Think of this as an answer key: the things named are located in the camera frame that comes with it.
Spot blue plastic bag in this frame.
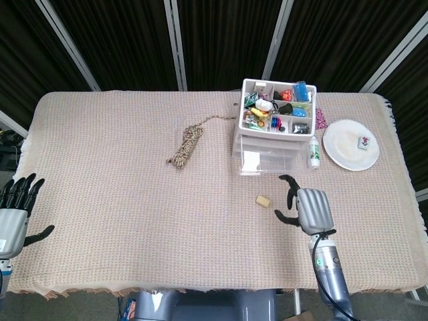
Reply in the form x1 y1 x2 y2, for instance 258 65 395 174
293 81 310 102

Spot purple patterned packet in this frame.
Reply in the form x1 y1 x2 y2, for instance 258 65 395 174
315 106 327 130

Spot white round plate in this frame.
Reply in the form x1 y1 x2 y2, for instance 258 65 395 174
322 119 381 172

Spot tan braided rope bundle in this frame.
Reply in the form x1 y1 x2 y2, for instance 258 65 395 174
166 115 237 171

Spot white plastic drawer unit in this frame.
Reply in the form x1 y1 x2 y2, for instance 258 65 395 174
231 78 318 158

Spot white frame post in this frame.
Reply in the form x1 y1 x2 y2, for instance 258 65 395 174
359 6 428 94
261 0 296 82
163 0 188 92
0 109 29 138
35 0 102 92

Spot white paper sheet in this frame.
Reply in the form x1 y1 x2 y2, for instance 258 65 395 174
243 150 262 170

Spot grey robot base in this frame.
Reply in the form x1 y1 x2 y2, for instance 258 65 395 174
133 289 278 321

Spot white bottle green label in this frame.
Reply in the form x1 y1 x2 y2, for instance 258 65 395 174
307 135 321 169

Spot right black grey robot hand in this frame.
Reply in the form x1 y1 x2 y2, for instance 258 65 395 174
274 174 337 237

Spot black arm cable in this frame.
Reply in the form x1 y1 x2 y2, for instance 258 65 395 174
310 233 357 321

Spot beige woven tablecloth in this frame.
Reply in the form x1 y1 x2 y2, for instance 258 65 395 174
6 90 425 299

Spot left black grey robot hand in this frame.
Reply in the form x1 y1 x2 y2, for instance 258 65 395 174
0 173 56 260

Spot clear plastic drawer with handle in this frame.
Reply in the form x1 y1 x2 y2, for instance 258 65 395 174
235 136 314 177

